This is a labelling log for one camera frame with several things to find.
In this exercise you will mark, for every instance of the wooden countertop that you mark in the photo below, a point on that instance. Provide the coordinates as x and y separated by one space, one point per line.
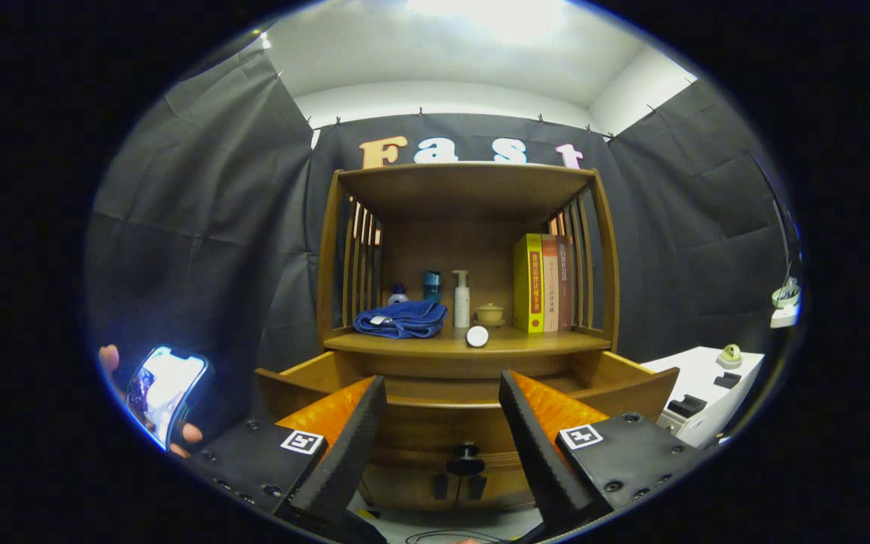
526 342

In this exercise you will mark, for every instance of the teal bottle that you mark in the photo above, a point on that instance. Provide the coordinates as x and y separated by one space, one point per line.
432 287

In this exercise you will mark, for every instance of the black rectangular block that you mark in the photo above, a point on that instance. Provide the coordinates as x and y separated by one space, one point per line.
686 406

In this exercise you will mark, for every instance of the white side table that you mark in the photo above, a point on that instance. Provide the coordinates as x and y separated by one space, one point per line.
695 370

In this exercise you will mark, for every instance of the wooden drawer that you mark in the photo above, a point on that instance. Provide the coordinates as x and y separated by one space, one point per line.
435 431

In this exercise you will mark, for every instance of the white green tube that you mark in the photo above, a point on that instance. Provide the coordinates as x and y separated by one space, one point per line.
477 337

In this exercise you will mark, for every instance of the wooden cabinet door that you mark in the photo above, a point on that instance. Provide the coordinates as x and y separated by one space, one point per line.
405 487
507 487

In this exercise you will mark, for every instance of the pale green bowl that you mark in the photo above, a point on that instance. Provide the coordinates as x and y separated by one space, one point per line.
786 296

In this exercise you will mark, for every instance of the wooden cabinet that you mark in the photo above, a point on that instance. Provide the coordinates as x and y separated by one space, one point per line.
465 193

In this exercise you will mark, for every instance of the yellow book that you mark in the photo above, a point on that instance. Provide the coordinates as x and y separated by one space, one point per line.
524 287

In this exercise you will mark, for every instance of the blue towel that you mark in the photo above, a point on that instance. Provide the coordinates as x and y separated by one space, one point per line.
401 317

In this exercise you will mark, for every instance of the white stand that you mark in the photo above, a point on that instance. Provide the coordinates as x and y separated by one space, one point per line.
785 317

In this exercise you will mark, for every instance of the white pump bottle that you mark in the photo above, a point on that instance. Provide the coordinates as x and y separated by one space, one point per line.
462 306

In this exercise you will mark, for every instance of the black smartphone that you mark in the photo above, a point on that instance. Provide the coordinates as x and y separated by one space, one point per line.
163 389

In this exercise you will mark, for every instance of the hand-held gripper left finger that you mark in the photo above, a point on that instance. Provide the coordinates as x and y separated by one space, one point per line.
344 461

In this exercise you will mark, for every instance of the small flat black object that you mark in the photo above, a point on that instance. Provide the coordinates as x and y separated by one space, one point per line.
727 380

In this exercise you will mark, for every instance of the orange book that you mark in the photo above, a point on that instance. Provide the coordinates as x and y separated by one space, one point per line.
550 287

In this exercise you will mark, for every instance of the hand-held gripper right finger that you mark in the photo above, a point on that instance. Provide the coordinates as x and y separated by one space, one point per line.
544 461

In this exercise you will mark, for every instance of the brown book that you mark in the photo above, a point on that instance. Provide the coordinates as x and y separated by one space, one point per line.
565 283

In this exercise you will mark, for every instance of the pale green tape dispenser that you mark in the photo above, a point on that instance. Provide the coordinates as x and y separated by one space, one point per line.
729 355

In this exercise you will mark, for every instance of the beige lidded teacup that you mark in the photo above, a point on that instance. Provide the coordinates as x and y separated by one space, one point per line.
489 313

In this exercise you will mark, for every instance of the small white blue-capped bottle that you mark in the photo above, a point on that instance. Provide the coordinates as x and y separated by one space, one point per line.
398 297

